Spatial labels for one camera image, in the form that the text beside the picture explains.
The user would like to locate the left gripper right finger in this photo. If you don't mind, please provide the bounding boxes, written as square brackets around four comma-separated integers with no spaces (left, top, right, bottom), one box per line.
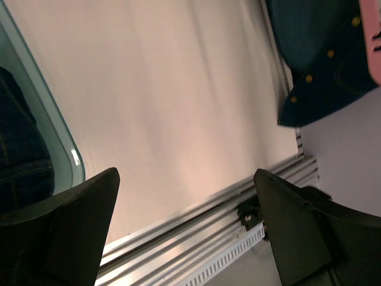
[254,169,380,285]

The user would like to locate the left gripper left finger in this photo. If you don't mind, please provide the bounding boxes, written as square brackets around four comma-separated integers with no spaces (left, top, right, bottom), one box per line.
[1,167,120,285]

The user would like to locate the dark denim skirt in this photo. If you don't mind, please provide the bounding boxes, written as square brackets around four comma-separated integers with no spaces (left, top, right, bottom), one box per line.
[1,68,54,215]

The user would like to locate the pink plastic hanger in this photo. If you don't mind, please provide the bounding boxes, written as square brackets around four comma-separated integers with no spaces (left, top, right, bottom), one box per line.
[359,0,380,85]

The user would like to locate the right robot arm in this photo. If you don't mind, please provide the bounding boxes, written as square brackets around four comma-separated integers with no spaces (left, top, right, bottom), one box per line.
[237,185,332,231]

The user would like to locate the teal plastic basin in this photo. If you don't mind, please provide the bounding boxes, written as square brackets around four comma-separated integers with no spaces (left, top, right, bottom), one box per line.
[1,1,85,195]

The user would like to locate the slotted cable duct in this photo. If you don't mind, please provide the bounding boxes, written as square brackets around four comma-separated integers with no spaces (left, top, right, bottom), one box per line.
[174,222,265,286]

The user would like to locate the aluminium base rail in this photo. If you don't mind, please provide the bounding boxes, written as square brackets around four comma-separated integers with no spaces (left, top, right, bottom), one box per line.
[95,178,255,285]

